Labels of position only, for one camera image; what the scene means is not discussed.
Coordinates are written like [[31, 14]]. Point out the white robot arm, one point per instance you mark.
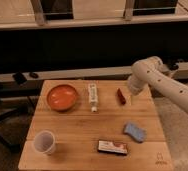
[[149, 71]]

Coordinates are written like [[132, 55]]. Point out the orange ceramic bowl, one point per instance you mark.
[[62, 97]]

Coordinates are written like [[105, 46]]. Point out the white toothpaste tube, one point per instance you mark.
[[93, 96]]

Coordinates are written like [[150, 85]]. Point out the wooden table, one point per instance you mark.
[[78, 131]]

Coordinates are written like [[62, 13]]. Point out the small black object on ledge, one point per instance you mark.
[[33, 75]]

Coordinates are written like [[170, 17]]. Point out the blue sponge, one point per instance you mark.
[[138, 134]]

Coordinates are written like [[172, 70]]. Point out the black phone on ledge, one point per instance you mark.
[[19, 78]]

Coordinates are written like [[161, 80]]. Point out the translucent plastic cup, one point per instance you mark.
[[44, 142]]

